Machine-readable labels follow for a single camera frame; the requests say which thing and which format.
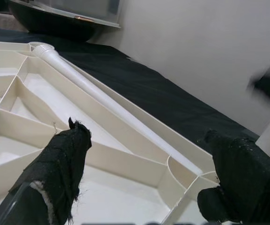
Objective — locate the large black basin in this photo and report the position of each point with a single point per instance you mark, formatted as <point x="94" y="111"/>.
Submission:
<point x="55" y="28"/>

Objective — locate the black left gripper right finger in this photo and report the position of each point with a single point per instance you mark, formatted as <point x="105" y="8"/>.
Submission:
<point x="242" y="168"/>

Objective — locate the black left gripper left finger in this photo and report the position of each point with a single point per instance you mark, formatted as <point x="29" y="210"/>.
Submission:
<point x="62" y="159"/>

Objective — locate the black tablecloth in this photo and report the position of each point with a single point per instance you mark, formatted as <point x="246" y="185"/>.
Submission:
<point x="160" y="89"/>

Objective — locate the white plastic children table top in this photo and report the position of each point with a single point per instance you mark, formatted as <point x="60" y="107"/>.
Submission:
<point x="125" y="199"/>

